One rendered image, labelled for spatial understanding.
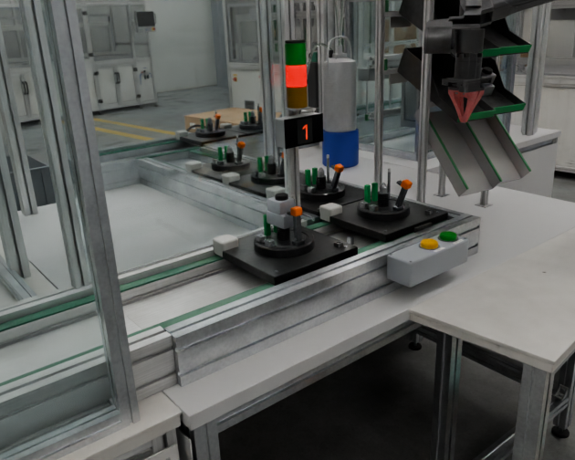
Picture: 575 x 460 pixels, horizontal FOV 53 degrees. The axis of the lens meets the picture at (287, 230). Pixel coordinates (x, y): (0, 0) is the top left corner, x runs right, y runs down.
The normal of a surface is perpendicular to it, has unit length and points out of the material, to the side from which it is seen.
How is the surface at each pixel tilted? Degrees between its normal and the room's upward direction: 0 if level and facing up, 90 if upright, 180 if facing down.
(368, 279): 90
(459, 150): 45
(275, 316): 90
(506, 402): 0
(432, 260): 90
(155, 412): 0
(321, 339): 0
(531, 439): 90
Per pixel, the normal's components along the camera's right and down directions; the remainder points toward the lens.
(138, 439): 0.62, 0.25
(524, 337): -0.04, -0.94
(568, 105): -0.70, 0.27
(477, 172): 0.31, -0.46
